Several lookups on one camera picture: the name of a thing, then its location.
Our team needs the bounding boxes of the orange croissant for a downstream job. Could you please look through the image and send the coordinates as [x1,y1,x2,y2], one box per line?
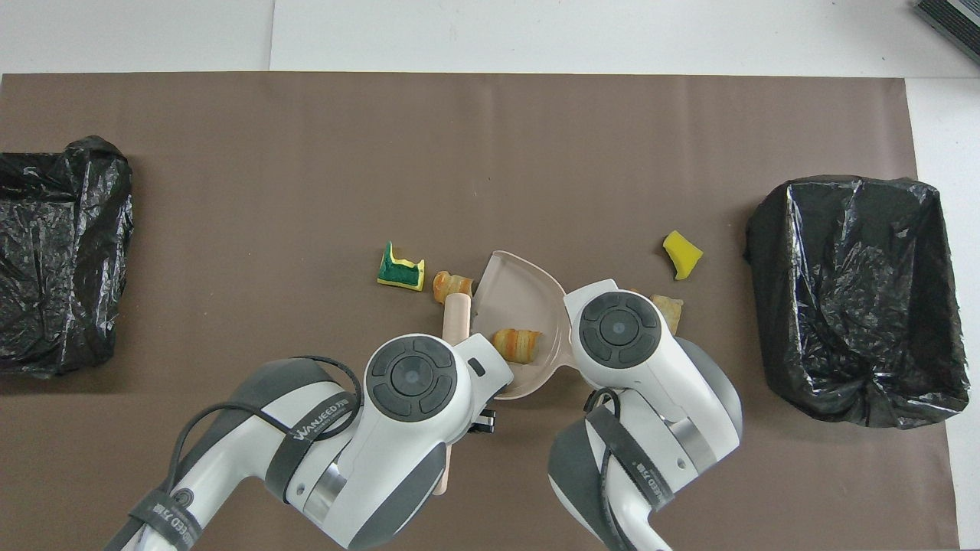
[492,328,543,364]
[433,271,474,305]

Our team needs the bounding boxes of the beige hand brush black bristles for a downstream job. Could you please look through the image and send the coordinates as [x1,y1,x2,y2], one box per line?
[433,293,475,497]

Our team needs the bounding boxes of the beige plastic dustpan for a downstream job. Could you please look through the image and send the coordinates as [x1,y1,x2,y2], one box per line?
[469,250,573,399]

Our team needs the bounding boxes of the green and yellow sponge piece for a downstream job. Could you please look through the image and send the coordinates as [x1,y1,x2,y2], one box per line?
[377,241,426,292]

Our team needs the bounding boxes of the pale bread chunk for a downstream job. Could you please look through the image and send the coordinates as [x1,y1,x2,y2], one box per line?
[651,295,684,335]

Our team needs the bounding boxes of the black bag lined bin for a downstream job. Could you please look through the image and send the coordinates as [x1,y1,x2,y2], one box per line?
[744,175,972,429]
[0,135,135,378]

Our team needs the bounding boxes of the brown table mat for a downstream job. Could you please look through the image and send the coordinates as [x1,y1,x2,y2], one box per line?
[0,73,960,551]

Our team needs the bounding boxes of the dark grey ribbed device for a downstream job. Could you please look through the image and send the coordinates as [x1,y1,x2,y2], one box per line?
[913,0,980,66]

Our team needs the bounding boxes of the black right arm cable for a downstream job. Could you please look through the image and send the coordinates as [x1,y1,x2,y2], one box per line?
[586,388,661,551]

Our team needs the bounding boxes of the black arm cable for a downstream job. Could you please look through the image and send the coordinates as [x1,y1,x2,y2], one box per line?
[115,354,364,551]
[586,388,661,551]

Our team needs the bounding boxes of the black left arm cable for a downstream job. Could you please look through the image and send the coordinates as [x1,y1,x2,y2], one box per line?
[115,354,364,551]

